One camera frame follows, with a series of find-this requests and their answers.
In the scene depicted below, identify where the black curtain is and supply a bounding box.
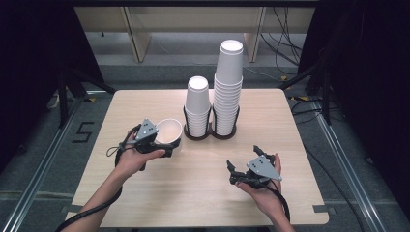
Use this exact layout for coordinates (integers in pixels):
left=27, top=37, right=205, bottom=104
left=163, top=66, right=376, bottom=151
left=0, top=0, right=105, bottom=172
left=296, top=0, right=410, bottom=220

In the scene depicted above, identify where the person's left hand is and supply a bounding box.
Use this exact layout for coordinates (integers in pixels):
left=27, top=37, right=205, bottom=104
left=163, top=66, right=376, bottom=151
left=114, top=146, right=167, bottom=182

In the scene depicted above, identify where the short stack of white cups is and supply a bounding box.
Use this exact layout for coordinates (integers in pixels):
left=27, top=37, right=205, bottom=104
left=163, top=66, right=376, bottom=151
left=184, top=75, right=213, bottom=138

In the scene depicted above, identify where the light wooden bench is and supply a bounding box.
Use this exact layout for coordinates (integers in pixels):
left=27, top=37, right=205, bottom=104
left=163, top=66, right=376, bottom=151
left=73, top=6, right=316, bottom=64

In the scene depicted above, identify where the single white paper cup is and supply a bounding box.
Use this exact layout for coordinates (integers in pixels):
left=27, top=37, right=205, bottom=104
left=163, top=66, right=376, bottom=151
left=155, top=118, right=184, bottom=149

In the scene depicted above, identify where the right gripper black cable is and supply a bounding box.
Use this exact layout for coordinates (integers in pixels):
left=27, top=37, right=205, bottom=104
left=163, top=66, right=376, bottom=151
left=264, top=182, right=292, bottom=223

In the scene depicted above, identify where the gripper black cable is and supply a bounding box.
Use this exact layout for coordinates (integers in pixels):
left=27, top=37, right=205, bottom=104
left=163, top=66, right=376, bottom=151
left=54, top=124, right=143, bottom=232
left=264, top=182, right=292, bottom=223

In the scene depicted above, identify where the bundle of black floor cables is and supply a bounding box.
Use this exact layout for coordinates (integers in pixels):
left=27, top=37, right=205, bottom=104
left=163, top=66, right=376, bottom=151
left=259, top=6, right=305, bottom=68

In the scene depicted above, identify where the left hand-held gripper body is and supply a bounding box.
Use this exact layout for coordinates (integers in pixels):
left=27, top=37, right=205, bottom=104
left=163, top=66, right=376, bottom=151
left=130, top=118, right=173, bottom=172

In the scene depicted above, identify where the long black floor cable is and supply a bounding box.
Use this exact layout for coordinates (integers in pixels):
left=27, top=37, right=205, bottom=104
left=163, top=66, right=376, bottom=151
left=289, top=98, right=366, bottom=232

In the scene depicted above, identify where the aluminium floor rail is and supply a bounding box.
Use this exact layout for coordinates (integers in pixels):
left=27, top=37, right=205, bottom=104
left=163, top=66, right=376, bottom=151
left=0, top=96, right=85, bottom=232
left=308, top=99, right=385, bottom=232

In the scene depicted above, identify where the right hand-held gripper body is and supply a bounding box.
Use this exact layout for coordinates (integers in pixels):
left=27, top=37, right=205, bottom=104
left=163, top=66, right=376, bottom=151
left=236, top=154, right=283, bottom=189

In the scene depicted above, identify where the tall stack of white cups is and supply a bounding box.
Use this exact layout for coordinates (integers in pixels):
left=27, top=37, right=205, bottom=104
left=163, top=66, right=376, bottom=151
left=212, top=39, right=245, bottom=136

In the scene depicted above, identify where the black metal stand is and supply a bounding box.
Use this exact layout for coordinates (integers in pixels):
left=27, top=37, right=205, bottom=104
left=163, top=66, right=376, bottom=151
left=57, top=66, right=118, bottom=130
left=278, top=47, right=334, bottom=126

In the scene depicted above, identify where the black wire cup holder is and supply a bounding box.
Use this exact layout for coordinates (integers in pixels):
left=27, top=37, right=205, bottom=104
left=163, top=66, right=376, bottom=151
left=182, top=104, right=241, bottom=141

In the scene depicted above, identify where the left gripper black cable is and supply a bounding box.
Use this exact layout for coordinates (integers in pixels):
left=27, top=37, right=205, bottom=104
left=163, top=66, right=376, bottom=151
left=54, top=124, right=143, bottom=232

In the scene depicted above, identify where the person's right hand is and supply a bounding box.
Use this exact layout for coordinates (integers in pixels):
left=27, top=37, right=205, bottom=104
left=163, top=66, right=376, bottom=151
left=236, top=153, right=291, bottom=220

